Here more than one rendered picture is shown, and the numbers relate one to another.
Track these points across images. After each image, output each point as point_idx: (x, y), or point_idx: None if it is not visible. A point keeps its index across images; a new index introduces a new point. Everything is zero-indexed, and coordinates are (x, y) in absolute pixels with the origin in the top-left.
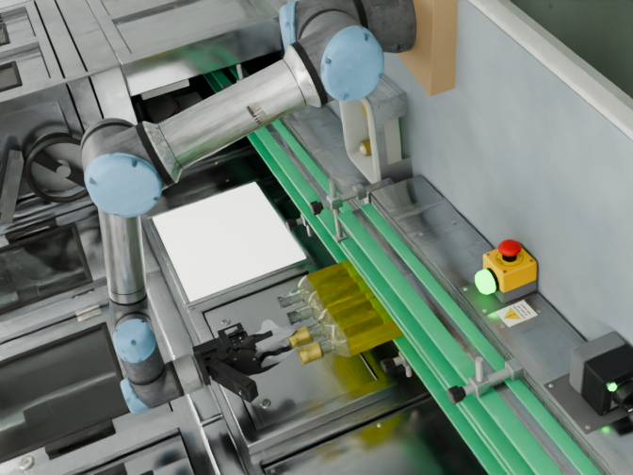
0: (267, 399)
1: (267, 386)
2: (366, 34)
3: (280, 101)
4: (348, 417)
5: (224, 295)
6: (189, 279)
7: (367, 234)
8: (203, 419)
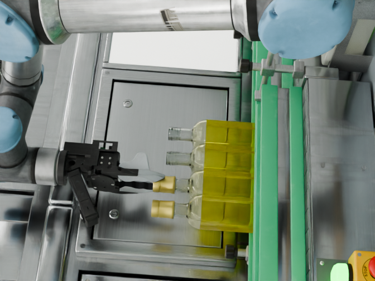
0: (118, 211)
1: (124, 197)
2: (339, 0)
3: (202, 21)
4: (176, 267)
5: (141, 73)
6: (121, 36)
7: (275, 127)
8: (55, 199)
